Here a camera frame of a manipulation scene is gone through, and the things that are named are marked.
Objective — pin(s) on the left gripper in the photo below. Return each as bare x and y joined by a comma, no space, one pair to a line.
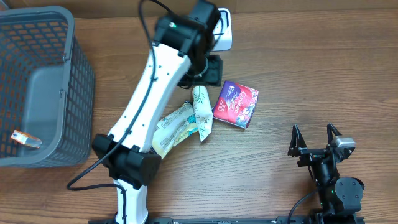
214,78

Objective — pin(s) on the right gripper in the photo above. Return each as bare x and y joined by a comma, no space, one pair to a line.
296,147

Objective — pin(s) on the white tube with gold cap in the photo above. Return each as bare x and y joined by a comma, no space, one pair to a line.
203,112

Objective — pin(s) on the red purple pad package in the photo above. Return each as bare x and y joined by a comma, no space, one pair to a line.
236,104

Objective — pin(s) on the yellow white snack bag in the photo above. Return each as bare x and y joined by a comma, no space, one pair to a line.
173,129

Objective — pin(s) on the small orange tissue pack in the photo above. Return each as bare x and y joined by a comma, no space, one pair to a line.
26,139

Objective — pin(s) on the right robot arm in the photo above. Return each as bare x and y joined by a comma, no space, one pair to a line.
340,197

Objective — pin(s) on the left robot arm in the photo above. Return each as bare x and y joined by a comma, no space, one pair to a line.
179,55

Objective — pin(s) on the white barcode scanner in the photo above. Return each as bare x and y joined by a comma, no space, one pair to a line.
223,31

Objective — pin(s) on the grey plastic shopping basket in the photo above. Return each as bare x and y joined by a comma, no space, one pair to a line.
47,88

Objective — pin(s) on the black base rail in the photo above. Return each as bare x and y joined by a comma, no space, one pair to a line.
277,220

